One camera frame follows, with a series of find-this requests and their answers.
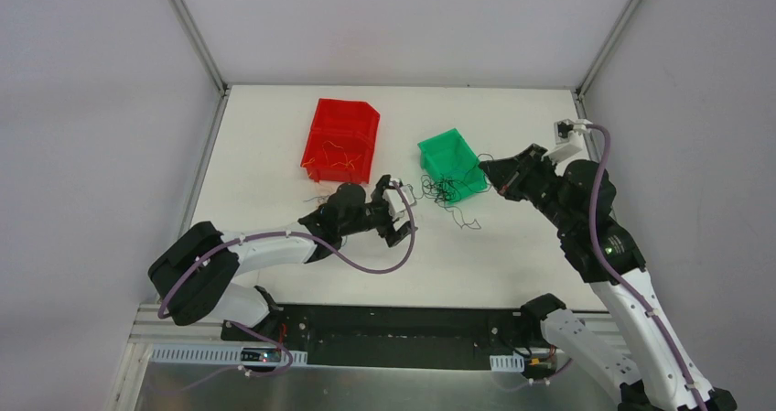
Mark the black cable tangle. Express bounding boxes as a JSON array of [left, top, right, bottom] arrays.
[[404, 152, 495, 232]]

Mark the green plastic bin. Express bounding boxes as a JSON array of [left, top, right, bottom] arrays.
[[417, 128, 489, 204]]

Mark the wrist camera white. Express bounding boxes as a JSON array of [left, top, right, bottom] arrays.
[[381, 177, 416, 221], [543, 119, 592, 164]]

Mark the red plastic bin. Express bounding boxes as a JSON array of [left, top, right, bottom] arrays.
[[300, 98, 381, 184]]

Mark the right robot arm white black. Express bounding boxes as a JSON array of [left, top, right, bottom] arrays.
[[479, 145, 738, 410]]

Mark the right white cable duct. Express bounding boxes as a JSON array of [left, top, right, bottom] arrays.
[[489, 352, 525, 373]]

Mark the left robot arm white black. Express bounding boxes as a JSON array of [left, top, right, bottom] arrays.
[[147, 175, 416, 342]]

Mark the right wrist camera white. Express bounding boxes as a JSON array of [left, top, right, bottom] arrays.
[[543, 119, 592, 164]]

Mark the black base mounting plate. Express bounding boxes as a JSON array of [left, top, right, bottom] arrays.
[[255, 304, 548, 371]]

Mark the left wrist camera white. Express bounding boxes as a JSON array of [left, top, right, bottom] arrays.
[[381, 177, 416, 221]]

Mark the white cable duct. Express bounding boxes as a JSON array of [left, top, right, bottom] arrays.
[[149, 344, 308, 367], [489, 352, 525, 373]]

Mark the left white cable duct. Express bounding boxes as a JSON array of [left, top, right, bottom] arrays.
[[149, 344, 308, 367]]

